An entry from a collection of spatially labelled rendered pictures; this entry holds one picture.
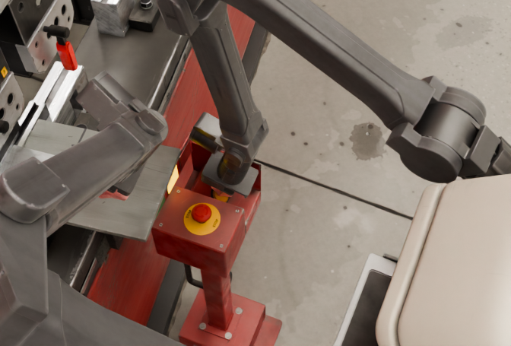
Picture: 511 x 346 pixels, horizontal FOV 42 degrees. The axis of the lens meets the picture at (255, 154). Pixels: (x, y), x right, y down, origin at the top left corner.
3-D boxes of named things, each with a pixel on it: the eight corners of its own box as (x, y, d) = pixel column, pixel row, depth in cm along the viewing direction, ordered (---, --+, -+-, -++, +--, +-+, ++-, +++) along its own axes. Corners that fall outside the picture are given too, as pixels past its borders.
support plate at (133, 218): (146, 242, 105) (145, 239, 104) (-8, 207, 108) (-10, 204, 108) (181, 151, 115) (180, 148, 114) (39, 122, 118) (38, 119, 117)
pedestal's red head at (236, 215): (226, 279, 137) (223, 238, 122) (156, 254, 140) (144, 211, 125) (261, 201, 147) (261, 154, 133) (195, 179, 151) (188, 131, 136)
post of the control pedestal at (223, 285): (226, 331, 186) (217, 241, 142) (208, 324, 187) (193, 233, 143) (233, 314, 189) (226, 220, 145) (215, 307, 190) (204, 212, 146)
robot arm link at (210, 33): (182, 3, 83) (227, -55, 87) (147, -8, 85) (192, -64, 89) (248, 176, 118) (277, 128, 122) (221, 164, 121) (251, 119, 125)
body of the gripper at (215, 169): (212, 153, 136) (220, 134, 130) (257, 174, 136) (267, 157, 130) (199, 178, 132) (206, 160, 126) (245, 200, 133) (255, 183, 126)
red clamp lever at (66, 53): (77, 74, 113) (64, 33, 105) (55, 69, 114) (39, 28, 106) (81, 66, 114) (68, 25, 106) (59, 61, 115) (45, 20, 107)
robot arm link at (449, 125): (493, 181, 83) (508, 147, 85) (440, 129, 80) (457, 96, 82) (440, 187, 91) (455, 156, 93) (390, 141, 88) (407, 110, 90)
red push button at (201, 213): (207, 232, 130) (206, 223, 127) (188, 225, 131) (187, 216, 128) (215, 215, 132) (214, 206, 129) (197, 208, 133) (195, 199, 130)
